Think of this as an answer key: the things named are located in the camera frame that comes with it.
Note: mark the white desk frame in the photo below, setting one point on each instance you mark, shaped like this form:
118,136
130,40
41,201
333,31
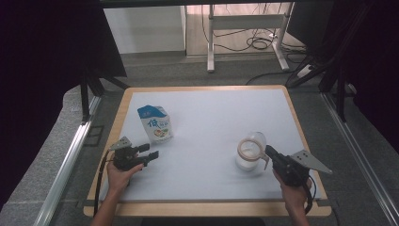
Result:
247,22

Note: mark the glass pitcher with beige rim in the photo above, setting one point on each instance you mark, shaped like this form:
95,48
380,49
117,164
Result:
249,157

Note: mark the dark curtain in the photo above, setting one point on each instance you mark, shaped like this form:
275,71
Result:
376,62
40,62

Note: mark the white power strip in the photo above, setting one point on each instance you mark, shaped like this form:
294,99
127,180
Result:
304,71

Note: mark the wooden table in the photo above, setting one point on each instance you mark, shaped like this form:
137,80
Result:
204,209

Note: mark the aluminium floor rail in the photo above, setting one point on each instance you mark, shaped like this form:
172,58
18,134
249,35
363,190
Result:
66,169
360,157

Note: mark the black table clamp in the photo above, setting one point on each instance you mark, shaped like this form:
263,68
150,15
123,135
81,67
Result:
327,202

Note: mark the person's left hand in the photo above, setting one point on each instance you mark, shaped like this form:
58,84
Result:
119,180

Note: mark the blue and white milk carton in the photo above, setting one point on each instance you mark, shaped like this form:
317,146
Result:
156,125

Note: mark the person's right hand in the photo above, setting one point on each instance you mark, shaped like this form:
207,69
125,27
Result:
295,196

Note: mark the white table mat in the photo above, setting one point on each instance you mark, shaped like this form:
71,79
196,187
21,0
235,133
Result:
204,125

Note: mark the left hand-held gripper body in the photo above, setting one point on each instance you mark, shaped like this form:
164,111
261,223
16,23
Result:
125,158

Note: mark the black metal stand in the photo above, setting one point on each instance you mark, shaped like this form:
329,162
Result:
340,94
84,100

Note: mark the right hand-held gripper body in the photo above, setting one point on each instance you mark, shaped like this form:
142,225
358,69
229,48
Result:
291,171

